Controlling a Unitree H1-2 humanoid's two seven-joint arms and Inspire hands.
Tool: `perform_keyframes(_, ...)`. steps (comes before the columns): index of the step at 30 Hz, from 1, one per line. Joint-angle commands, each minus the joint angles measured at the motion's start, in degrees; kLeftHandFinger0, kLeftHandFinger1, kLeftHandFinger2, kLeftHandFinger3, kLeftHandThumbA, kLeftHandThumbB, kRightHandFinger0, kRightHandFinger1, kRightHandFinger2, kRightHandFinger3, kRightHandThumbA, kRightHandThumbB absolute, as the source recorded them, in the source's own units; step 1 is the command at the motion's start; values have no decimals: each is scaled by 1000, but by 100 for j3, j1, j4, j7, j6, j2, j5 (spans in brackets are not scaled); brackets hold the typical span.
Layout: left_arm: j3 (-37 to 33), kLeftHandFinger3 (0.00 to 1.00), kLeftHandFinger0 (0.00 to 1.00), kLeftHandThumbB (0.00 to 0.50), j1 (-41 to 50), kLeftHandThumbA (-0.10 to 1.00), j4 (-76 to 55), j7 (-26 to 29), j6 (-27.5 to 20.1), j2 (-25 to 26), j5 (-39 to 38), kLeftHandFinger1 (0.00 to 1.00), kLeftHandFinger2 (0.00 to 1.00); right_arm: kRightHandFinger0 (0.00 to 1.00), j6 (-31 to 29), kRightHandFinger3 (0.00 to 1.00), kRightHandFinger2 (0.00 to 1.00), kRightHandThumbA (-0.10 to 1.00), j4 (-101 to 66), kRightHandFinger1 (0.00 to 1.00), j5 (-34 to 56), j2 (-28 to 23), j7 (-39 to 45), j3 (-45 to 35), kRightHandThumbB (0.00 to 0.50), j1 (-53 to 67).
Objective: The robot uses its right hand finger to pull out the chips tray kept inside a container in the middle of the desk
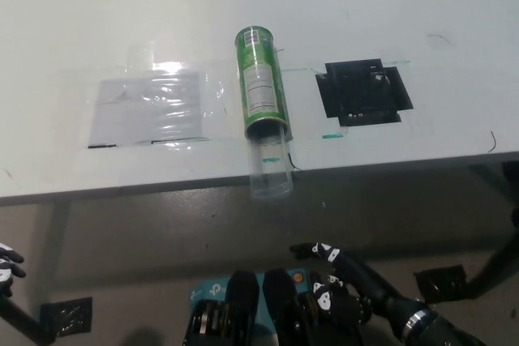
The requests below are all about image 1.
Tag clear plastic chips tray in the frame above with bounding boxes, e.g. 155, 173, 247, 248
246, 125, 295, 202

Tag black robot body blocks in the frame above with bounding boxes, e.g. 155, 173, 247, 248
182, 267, 325, 346

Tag black table leg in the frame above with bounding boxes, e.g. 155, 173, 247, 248
465, 207, 519, 297
0, 295, 57, 344

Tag white and black right hand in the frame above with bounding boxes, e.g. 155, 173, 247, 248
290, 241, 406, 325

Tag black tape square patch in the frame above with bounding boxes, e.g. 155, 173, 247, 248
315, 58, 415, 128

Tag clear taped plastic sheet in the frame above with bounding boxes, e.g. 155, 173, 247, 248
88, 71, 203, 148

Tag white and black left hand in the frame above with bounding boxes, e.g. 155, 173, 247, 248
0, 242, 27, 299

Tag green chips can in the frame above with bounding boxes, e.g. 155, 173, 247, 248
234, 26, 293, 142

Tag clear plastic film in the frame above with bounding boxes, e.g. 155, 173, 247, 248
54, 40, 228, 153

